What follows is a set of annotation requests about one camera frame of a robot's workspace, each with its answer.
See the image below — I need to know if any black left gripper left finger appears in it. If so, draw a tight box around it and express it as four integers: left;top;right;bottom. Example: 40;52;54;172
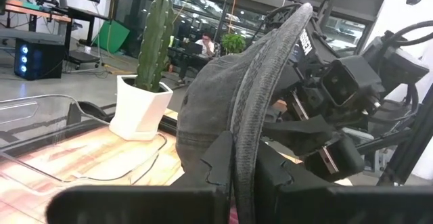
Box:
172;131;235;188

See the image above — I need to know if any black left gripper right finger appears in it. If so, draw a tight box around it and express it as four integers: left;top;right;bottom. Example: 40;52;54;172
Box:
254;140;336;190

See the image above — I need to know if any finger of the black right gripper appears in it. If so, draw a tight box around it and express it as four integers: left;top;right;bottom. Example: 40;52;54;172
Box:
263;114;365;183

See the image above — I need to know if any dark grey baseball cap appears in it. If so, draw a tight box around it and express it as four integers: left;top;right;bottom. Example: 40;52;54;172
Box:
175;2;315;224

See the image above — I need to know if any black office desk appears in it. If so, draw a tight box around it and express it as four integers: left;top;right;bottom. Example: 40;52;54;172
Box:
167;46;221;83

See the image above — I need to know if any leafy green potted plant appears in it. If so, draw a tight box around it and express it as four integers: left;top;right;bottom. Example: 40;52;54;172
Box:
221;33;247;55

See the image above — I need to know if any black laptop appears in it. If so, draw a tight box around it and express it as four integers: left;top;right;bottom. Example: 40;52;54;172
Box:
184;42;204;56

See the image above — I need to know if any person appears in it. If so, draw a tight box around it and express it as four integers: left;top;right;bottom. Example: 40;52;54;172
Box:
194;32;216;58

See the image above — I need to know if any green cactus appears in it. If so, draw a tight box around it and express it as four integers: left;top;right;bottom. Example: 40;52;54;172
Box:
134;0;176;93

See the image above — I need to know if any green board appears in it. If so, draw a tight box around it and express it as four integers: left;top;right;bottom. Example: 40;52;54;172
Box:
92;20;131;55

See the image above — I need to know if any clear plastic bin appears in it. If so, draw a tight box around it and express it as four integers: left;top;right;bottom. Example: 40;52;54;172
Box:
0;93;169;198

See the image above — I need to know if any black standing desk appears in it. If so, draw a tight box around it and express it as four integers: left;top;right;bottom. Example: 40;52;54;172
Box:
66;6;114;71

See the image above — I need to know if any black computer tower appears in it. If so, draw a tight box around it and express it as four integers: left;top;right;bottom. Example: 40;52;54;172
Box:
13;37;66;81

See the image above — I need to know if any wooden top desk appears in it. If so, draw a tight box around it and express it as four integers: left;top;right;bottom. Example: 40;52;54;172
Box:
5;0;72;42

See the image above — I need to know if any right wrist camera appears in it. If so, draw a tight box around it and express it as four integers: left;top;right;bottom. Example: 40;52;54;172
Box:
361;30;431;97

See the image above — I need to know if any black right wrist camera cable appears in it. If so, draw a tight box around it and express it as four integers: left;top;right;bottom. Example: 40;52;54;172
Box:
385;20;433;47

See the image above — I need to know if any yellow hanging power cord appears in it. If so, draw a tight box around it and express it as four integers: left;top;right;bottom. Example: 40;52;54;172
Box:
228;0;242;35

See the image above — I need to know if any black curved bracket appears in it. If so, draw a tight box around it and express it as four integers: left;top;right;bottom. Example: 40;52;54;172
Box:
66;100;110;125

